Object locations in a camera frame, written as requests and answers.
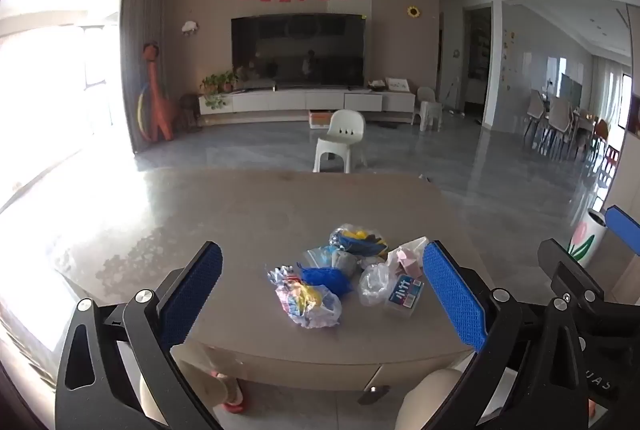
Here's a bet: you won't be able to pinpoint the person's right leg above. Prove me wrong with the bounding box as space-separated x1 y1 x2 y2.
397 367 476 430

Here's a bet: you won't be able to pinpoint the red sandal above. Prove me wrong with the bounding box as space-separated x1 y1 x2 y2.
215 372 247 414

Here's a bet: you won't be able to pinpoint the dark wooden stool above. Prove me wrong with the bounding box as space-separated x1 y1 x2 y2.
178 94 202 131

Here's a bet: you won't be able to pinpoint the white television cabinet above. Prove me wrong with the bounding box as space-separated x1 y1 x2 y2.
198 89 417 116

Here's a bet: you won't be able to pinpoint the orange dinosaur toy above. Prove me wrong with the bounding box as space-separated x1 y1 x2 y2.
137 41 177 142

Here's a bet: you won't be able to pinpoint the orange dining chair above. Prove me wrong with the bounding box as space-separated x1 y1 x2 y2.
594 119 609 161

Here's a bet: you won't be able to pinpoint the wall stickers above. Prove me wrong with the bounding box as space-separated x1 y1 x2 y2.
502 28 519 72

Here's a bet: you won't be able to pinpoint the grey curtain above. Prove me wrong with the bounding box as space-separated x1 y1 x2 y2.
121 0 167 154

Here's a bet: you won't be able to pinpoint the colourful printed plastic bag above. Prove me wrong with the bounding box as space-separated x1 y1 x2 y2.
266 264 343 329

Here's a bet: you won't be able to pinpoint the white bin with tulip print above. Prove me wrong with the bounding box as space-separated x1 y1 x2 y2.
567 209 608 268

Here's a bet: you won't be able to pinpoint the clear zip bag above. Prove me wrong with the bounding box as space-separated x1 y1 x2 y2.
302 246 346 271

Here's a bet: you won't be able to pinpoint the white plastic stool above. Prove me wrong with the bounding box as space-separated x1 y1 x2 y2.
419 101 444 132

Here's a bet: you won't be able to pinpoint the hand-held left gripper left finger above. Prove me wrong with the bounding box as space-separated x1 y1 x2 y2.
55 240 223 430

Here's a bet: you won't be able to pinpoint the white blue tissue pack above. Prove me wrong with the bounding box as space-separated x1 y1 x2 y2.
384 274 426 318

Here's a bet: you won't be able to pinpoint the blue mesh bag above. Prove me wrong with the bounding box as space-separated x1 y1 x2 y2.
301 265 353 297

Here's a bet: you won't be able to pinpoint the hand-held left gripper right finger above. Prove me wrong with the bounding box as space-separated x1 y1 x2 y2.
422 240 591 430

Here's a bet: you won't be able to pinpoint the grey packet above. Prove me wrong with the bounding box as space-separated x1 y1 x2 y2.
336 251 360 275

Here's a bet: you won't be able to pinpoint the clear plastic bag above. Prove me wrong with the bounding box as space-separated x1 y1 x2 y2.
357 263 393 307

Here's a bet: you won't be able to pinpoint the large black television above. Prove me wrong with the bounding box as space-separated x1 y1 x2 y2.
231 14 367 90

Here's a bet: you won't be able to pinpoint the clear bag with blue yellow pieces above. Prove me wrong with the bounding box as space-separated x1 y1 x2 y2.
329 223 390 258

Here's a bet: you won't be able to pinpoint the green potted plant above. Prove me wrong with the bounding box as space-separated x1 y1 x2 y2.
200 70 238 110

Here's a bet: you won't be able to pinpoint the dining table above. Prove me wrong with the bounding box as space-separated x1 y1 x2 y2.
570 107 599 161

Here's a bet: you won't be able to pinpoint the person's left leg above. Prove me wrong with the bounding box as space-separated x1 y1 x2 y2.
172 342 246 413

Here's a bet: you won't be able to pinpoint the dark green board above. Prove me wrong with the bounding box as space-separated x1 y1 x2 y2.
559 73 583 104

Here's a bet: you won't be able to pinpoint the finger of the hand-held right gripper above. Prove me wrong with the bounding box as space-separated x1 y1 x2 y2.
537 237 607 307
605 204 640 257

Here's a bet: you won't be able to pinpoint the person's leg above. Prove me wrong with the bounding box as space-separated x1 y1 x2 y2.
172 342 246 413
397 367 476 430

